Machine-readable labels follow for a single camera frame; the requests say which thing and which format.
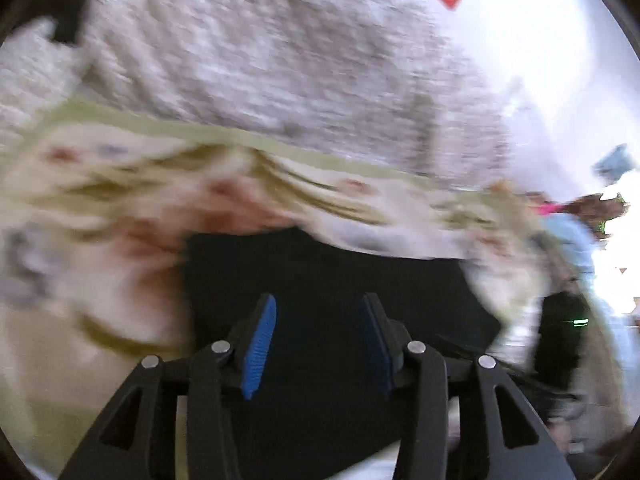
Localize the blue box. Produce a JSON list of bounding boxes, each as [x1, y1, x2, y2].
[[592, 144, 637, 182]]

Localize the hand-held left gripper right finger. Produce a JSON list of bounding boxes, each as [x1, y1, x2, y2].
[[361, 292, 576, 480]]

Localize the black pants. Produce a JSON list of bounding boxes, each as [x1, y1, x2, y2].
[[180, 227, 503, 480]]

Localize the dark cloth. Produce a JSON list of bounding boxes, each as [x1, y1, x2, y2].
[[52, 0, 103, 45]]

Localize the quilted floral bedspread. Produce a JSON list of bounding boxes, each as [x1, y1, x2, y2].
[[0, 0, 512, 187]]

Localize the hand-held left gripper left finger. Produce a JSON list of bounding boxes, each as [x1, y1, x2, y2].
[[60, 293, 277, 480]]

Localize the printed fleece blanket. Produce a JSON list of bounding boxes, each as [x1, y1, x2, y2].
[[0, 99, 626, 466]]

